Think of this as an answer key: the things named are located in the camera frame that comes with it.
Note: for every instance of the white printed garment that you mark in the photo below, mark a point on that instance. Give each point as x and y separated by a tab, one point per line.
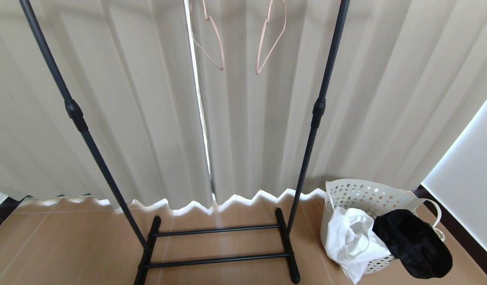
350	237

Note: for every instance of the black clothes rack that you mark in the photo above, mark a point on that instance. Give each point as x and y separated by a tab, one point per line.
73	111

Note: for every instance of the white laundry basket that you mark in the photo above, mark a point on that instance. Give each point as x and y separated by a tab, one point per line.
358	194

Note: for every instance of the black garment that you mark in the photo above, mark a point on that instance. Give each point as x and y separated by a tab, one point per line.
417	245

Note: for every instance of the beige curtain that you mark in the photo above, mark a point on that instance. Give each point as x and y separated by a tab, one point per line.
128	99

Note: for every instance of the pink clothes hanger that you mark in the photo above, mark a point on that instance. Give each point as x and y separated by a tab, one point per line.
258	68
222	66

